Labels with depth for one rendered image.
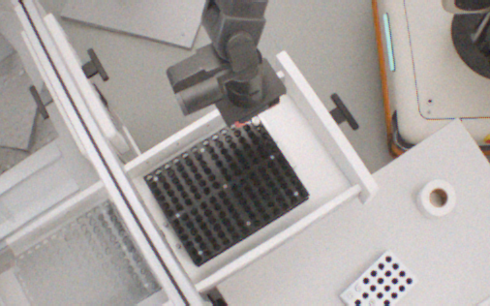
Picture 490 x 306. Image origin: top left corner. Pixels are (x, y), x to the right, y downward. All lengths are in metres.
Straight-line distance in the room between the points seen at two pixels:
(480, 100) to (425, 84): 0.17
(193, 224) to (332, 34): 1.20
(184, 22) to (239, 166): 1.14
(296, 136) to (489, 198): 0.41
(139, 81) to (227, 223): 1.11
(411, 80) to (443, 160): 0.60
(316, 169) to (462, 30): 0.93
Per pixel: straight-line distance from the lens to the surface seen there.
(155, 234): 0.99
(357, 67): 2.12
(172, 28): 2.16
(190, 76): 0.83
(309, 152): 1.15
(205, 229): 1.07
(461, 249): 1.25
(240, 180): 1.08
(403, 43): 1.87
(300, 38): 2.15
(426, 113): 1.80
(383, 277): 1.17
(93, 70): 1.17
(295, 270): 1.19
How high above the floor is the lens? 1.95
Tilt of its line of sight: 75 degrees down
